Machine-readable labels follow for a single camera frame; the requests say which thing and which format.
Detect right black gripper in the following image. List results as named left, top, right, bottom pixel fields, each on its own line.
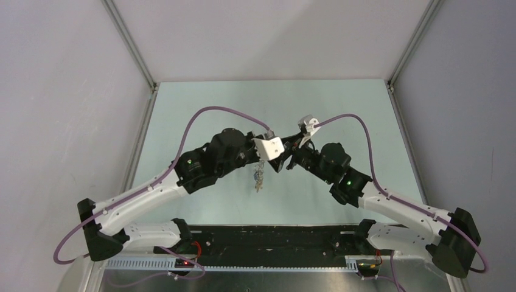
left=268, top=131, right=333, bottom=184

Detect large metal keyring with keys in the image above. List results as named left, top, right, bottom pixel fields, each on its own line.
left=253, top=161, right=265, bottom=193

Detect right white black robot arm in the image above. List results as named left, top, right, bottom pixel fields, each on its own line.
left=257, top=134, right=481, bottom=279

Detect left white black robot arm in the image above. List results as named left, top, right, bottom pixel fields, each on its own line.
left=77, top=128, right=282, bottom=262

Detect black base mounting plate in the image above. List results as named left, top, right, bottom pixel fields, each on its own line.
left=170, top=225, right=378, bottom=268

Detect left small circuit board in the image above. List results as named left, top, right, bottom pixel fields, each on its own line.
left=175, top=259, right=195, bottom=269

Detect small circuit board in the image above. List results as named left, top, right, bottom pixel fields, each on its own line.
left=175, top=259, right=195, bottom=269
left=357, top=263, right=381, bottom=270

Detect right small circuit board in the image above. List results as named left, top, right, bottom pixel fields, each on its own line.
left=357, top=263, right=381, bottom=270

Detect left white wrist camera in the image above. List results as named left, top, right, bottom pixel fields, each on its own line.
left=252, top=137, right=285, bottom=161

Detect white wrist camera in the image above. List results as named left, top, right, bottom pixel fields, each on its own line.
left=298, top=115, right=319, bottom=148
left=252, top=137, right=285, bottom=161

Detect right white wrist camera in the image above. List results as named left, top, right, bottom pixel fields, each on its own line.
left=298, top=115, right=319, bottom=148

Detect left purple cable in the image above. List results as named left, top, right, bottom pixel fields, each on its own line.
left=53, top=106, right=276, bottom=265

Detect purple cable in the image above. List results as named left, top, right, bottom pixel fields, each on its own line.
left=53, top=106, right=276, bottom=265
left=313, top=113, right=489, bottom=275

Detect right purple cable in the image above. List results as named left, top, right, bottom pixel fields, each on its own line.
left=313, top=113, right=489, bottom=275

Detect grey slotted cable duct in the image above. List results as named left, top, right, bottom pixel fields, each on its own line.
left=105, top=257, right=358, bottom=273

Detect left aluminium frame post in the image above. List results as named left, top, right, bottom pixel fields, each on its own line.
left=101, top=0, right=157, bottom=93

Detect aluminium frame post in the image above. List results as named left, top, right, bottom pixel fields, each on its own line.
left=386, top=0, right=445, bottom=92
left=101, top=0, right=157, bottom=93

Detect right aluminium frame post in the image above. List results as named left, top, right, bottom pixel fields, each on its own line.
left=386, top=0, right=445, bottom=92

